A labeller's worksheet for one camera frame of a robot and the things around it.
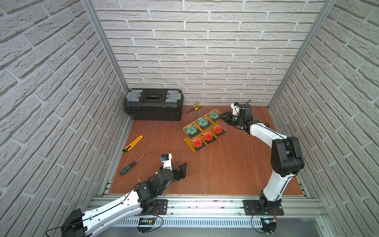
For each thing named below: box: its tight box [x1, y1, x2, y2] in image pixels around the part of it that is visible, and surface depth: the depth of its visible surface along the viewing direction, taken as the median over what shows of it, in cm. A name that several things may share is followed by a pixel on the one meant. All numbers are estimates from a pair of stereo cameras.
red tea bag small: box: [201, 130, 214, 142], surface depth 102 cm
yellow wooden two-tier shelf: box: [182, 109, 227, 153], surface depth 96 cm
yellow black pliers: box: [185, 102, 203, 115], surface depth 120 cm
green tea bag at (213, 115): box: [206, 110, 220, 119], surface depth 97 cm
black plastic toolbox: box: [123, 88, 185, 121], surface depth 102 cm
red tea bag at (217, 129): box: [211, 124, 223, 135], surface depth 106 cm
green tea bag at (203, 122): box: [194, 116, 209, 127], surface depth 94 cm
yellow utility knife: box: [122, 135, 144, 153], surface depth 99 cm
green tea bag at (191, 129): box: [183, 123, 198, 135], surface depth 89 cm
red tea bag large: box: [190, 137, 203, 148], surface depth 99 cm
